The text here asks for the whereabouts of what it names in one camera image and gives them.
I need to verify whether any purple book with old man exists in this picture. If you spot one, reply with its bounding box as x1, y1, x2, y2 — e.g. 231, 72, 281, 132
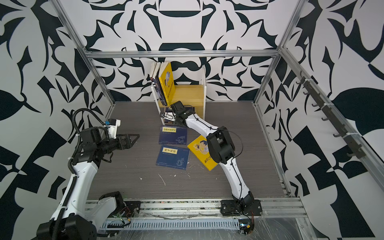
153, 63, 168, 106

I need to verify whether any yellow book with figure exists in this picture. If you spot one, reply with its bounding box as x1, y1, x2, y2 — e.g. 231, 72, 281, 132
158, 62, 176, 106

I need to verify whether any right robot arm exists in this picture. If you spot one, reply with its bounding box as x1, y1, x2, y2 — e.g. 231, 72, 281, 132
171, 101, 254, 211

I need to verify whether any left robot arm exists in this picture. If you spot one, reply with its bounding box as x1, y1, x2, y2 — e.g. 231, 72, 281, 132
36, 126, 140, 240

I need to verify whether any wooden white bookshelf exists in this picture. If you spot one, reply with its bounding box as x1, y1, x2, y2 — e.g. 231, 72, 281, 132
151, 65, 207, 125

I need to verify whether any black book leaning upright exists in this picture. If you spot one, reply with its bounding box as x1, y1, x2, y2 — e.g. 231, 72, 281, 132
149, 62, 159, 81

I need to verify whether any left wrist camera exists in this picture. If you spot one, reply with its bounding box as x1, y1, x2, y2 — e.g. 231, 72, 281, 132
105, 119, 121, 139

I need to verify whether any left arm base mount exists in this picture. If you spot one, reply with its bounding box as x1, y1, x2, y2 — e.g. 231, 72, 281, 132
108, 201, 142, 218

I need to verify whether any black corrugated cable hose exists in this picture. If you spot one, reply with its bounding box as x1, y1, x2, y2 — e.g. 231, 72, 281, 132
50, 107, 133, 240

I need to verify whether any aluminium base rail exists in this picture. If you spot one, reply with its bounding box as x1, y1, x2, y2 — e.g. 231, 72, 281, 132
50, 196, 310, 223

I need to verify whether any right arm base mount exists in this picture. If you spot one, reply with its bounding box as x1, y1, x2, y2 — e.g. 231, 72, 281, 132
220, 200, 263, 217

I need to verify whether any wall hook rail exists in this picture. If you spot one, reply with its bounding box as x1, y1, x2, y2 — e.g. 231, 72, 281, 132
297, 71, 367, 159

